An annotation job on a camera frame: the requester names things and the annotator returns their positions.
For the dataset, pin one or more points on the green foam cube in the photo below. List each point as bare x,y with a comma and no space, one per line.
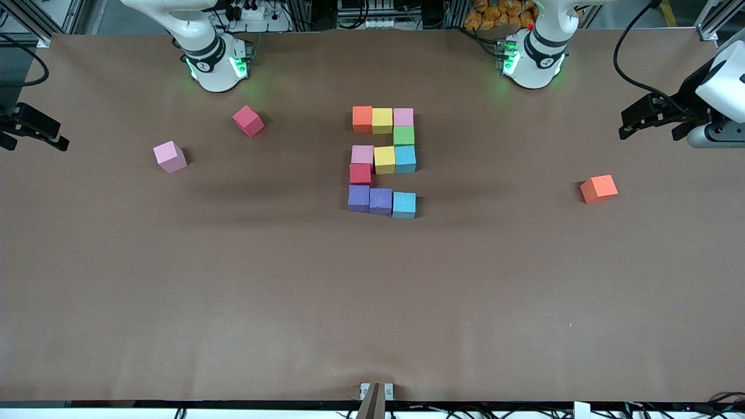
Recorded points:
404,137

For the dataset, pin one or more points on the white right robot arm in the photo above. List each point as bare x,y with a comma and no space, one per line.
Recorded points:
212,64

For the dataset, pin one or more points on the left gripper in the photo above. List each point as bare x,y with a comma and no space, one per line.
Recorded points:
684,103

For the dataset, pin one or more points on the aluminium frame profile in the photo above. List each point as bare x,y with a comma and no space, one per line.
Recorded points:
713,23
42,41

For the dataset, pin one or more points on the yellow foam cube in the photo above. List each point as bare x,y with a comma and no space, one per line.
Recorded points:
384,160
382,121

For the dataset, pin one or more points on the blue foam cube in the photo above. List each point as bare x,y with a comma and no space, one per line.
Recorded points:
404,205
405,160

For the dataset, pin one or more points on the black right camera mount bracket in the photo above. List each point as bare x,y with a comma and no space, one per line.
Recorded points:
7,125

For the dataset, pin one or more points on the purple foam cube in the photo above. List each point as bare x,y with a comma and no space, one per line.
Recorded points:
381,201
358,198

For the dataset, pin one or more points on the black left camera mount bracket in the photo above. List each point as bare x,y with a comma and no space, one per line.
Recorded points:
692,116

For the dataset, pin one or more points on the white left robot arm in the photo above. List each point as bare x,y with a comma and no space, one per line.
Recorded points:
532,58

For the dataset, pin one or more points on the bag of orange items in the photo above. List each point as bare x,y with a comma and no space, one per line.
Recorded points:
495,14

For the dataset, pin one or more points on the red foam cube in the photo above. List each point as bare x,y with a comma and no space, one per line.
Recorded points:
248,121
360,174

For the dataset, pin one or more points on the white power strip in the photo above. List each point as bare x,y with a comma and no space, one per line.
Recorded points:
366,23
268,24

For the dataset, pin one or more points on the pink foam cube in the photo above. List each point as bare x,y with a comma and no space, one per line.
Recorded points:
403,117
170,157
362,154

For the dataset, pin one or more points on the brown paper table cover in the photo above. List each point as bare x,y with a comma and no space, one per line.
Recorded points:
372,326

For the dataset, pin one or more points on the orange foam cube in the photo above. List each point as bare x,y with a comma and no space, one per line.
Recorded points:
362,119
599,188

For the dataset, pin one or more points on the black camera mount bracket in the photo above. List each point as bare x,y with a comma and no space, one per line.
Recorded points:
7,125
692,116

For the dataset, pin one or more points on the metal table clamp bracket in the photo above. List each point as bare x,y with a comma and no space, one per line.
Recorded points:
377,398

